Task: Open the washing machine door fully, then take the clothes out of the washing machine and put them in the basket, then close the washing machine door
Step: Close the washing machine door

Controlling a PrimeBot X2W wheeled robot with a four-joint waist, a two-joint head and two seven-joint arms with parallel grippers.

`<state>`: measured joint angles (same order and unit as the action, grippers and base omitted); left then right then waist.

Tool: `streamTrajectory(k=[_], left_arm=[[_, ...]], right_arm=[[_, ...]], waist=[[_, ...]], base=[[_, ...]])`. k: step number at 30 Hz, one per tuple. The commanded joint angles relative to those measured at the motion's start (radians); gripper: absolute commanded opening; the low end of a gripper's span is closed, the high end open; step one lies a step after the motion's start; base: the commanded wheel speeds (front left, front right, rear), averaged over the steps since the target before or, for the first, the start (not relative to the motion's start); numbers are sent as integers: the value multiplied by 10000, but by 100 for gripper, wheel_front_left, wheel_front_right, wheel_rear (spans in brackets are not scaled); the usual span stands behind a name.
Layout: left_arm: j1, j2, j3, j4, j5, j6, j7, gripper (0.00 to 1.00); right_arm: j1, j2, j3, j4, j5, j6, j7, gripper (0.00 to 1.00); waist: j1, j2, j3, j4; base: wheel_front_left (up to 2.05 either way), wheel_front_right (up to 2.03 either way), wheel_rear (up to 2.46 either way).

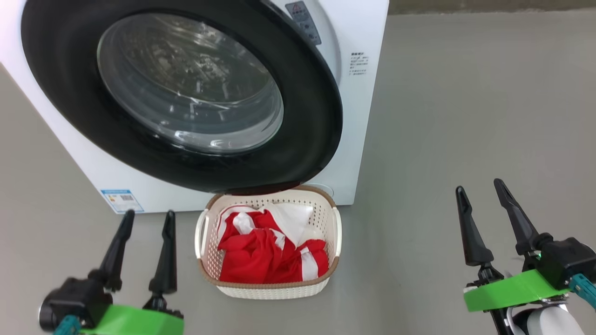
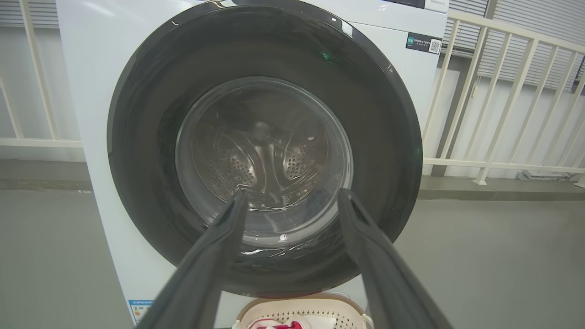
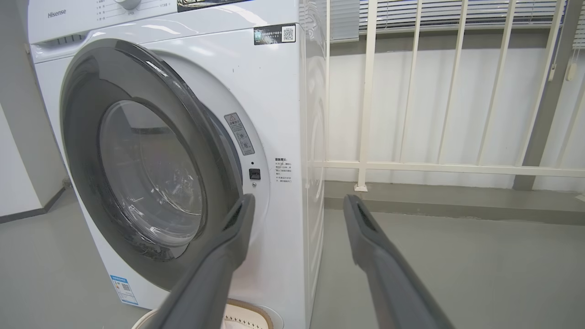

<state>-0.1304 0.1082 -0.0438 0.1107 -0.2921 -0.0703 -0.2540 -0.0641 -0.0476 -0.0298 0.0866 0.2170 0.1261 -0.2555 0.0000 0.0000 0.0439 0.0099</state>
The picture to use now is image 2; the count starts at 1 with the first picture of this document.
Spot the red garment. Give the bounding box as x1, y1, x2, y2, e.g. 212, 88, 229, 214
247, 314, 337, 329

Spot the dark round washer door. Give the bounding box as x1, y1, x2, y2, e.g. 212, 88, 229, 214
107, 0, 423, 297

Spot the cream perforated laundry basket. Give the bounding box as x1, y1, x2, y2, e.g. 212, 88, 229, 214
232, 294, 374, 329

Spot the stainless steel washing machine drum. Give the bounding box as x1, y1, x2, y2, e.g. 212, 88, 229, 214
176, 78, 352, 247

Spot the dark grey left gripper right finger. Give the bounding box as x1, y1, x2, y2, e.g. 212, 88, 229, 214
337, 188, 453, 329

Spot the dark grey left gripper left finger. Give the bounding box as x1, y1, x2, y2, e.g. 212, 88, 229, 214
137, 190, 250, 329

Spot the black QR code sticker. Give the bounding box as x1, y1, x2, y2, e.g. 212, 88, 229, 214
406, 32, 443, 55

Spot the white front-load washing machine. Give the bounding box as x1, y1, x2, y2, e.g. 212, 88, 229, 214
56, 0, 449, 327

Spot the cream metal railing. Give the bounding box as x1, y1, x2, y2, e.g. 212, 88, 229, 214
0, 0, 585, 188

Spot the black washing machine display panel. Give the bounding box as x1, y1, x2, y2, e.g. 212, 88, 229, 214
382, 0, 426, 9

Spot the blue energy label sticker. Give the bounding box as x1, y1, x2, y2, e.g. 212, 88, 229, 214
128, 299, 154, 325

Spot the grey metal floor piece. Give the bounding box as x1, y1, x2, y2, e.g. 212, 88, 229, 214
516, 170, 572, 181

